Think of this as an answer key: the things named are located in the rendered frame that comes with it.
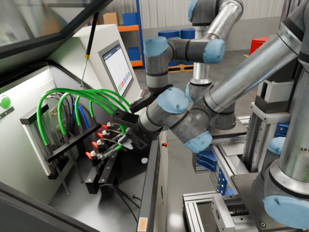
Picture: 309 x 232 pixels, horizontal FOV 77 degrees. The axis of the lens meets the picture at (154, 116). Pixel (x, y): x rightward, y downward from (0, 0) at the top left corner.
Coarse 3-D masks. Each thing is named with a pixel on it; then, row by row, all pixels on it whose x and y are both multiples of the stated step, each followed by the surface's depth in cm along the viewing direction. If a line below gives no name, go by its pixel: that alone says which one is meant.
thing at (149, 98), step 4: (152, 92) 69; (144, 96) 71; (148, 96) 69; (152, 96) 67; (140, 100) 70; (144, 100) 68; (148, 100) 68; (152, 100) 68; (132, 104) 71; (136, 104) 69; (140, 104) 69; (144, 104) 69; (148, 104) 69; (132, 108) 70; (136, 108) 70; (140, 108) 70; (132, 112) 71
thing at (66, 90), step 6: (54, 90) 70; (60, 90) 69; (66, 90) 69; (72, 90) 68; (42, 96) 72; (84, 96) 68; (90, 96) 69; (42, 102) 74; (96, 102) 69; (108, 108) 70; (42, 126) 81; (120, 126) 72; (42, 132) 82; (42, 138) 83; (48, 144) 86
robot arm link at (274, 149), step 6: (276, 138) 61; (282, 138) 61; (270, 144) 59; (276, 144) 58; (282, 144) 58; (270, 150) 58; (276, 150) 57; (270, 156) 59; (276, 156) 57; (264, 162) 62; (270, 162) 57; (264, 168) 60
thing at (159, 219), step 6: (162, 186) 138; (162, 192) 133; (156, 198) 101; (162, 198) 132; (156, 204) 100; (162, 204) 135; (156, 210) 99; (162, 210) 134; (156, 216) 98; (162, 216) 133; (156, 222) 98; (162, 222) 132; (156, 228) 97; (162, 228) 131
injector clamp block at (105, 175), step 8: (120, 152) 111; (112, 160) 100; (120, 160) 110; (104, 168) 95; (112, 168) 96; (120, 168) 110; (88, 176) 91; (96, 176) 92; (104, 176) 91; (112, 176) 96; (88, 184) 89; (96, 184) 92; (112, 184) 96; (96, 192) 92; (104, 192) 91
